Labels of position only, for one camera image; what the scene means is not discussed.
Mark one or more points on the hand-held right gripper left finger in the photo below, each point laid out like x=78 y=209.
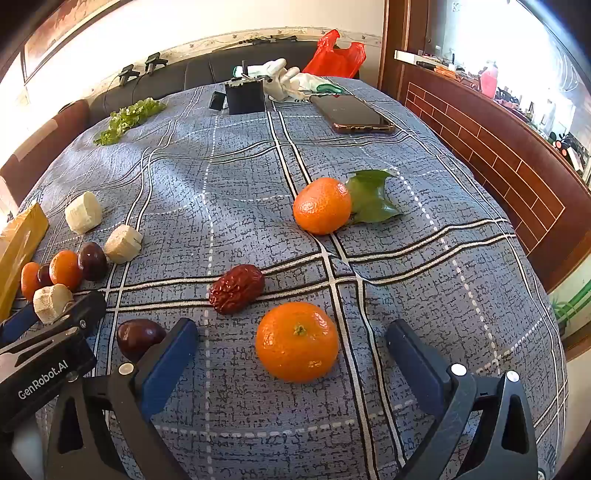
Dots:
x=168 y=369

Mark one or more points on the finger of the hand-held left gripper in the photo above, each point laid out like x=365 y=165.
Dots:
x=17 y=323
x=85 y=309

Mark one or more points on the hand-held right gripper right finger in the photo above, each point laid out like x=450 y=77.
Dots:
x=413 y=364

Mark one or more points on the peeled banana piece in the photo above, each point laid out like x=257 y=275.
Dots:
x=123 y=244
x=51 y=300

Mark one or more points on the small orange tangerine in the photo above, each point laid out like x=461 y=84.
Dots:
x=65 y=270
x=29 y=280

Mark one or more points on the yellow cardboard box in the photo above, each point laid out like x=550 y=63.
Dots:
x=18 y=249

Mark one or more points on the wrinkled red jujube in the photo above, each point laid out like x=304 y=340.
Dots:
x=236 y=288

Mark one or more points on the large orange tangerine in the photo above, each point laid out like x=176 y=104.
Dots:
x=298 y=344

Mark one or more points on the pale yellow cheese block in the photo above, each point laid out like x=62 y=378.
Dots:
x=83 y=212

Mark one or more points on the green plant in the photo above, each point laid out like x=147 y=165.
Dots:
x=570 y=307

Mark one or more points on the green leaf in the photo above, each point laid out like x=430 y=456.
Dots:
x=371 y=198

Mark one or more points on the tangerine with leaf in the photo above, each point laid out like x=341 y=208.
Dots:
x=322 y=206

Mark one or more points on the blue checked blanket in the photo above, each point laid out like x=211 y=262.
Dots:
x=231 y=184

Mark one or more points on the green lettuce leaves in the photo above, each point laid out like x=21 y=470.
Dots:
x=129 y=117

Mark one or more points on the brown wooden cabinet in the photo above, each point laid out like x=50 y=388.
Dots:
x=485 y=152

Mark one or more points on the black clamp device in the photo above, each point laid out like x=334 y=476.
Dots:
x=127 y=74
x=154 y=62

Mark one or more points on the small black device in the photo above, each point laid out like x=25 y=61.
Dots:
x=216 y=100

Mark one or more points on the black smartphone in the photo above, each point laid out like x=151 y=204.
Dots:
x=353 y=115

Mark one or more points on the black box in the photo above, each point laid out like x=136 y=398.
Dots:
x=244 y=98

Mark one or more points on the green and white plastic bag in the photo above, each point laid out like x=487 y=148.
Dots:
x=318 y=85

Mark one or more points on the pink bottle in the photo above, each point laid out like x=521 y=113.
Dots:
x=489 y=79

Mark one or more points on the white work glove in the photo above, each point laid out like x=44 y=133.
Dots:
x=279 y=81

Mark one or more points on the white flat box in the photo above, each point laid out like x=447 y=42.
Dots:
x=408 y=56

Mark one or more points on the red plastic bag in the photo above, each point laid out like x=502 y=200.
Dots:
x=334 y=54

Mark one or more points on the framed wall picture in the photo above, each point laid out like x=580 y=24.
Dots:
x=60 y=23

